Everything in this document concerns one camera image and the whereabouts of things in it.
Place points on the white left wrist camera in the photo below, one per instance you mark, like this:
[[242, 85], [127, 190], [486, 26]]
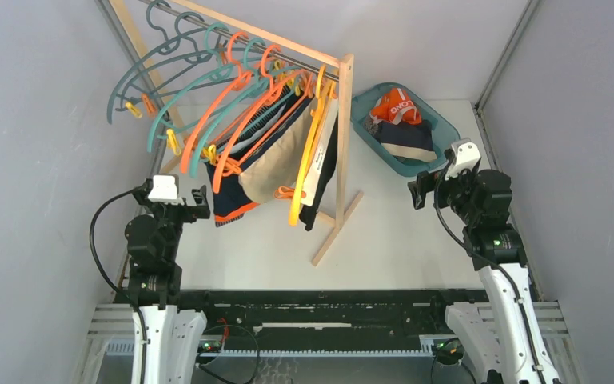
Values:
[[165, 189]]

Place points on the navy striped underwear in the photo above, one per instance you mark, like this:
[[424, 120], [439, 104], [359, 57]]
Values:
[[264, 118]]

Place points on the orange underwear in basket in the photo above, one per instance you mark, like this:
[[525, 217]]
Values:
[[395, 106]]

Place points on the black white-banded underwear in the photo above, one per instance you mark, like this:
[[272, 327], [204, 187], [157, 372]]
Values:
[[321, 168]]

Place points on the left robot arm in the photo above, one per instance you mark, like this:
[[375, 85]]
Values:
[[166, 336]]

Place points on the orange hanger with clips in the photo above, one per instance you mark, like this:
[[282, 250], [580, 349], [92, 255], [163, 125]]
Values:
[[277, 81]]

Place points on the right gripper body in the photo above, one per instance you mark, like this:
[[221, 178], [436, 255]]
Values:
[[429, 182]]

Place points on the wooden clothes rack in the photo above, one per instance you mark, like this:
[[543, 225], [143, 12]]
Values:
[[344, 77]]

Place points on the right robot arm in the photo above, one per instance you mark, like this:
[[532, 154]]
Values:
[[513, 351]]

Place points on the dark teal empty hanger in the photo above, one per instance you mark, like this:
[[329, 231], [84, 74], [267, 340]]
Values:
[[163, 71]]

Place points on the teal plastic basket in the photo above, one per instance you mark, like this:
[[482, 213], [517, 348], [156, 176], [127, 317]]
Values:
[[443, 133]]

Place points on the beige underwear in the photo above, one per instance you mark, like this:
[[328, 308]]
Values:
[[276, 162]]

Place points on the navy orange-trimmed underwear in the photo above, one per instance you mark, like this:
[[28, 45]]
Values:
[[231, 203]]

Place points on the navy underwear in basket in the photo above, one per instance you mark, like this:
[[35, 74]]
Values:
[[408, 141]]

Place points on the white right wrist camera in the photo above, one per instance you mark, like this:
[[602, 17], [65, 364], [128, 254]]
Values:
[[463, 154]]

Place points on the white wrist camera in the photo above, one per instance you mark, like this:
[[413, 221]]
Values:
[[463, 154], [165, 189]]

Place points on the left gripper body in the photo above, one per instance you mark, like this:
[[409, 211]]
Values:
[[184, 213]]

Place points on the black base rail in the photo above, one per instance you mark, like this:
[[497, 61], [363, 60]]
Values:
[[326, 322]]

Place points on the yellow hanger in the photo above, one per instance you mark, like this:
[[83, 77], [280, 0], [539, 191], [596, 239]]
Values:
[[321, 96]]

